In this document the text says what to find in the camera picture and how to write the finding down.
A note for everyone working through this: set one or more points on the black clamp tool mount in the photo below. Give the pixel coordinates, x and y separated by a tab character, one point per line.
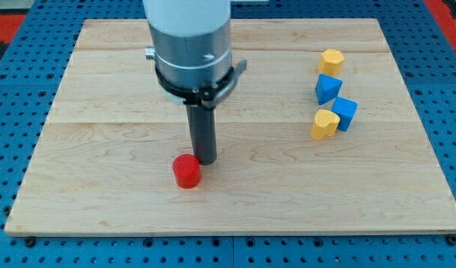
206	97

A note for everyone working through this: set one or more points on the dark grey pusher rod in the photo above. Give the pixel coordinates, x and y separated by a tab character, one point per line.
202	132

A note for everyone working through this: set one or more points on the red cylinder block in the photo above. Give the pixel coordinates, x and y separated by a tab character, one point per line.
186	169

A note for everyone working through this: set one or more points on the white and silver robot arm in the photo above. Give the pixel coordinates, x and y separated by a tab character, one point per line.
192	52

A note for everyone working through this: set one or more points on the light wooden board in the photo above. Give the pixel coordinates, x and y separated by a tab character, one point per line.
102	165

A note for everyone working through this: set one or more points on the blue triangle block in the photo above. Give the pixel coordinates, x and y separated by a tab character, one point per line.
327	88

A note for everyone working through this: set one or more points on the yellow heart block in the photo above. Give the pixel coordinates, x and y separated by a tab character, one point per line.
324	124

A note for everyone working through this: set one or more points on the yellow hexagon block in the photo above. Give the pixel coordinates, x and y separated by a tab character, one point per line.
331	62

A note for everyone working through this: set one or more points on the blue cube block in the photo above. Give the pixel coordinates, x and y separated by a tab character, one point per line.
345	109

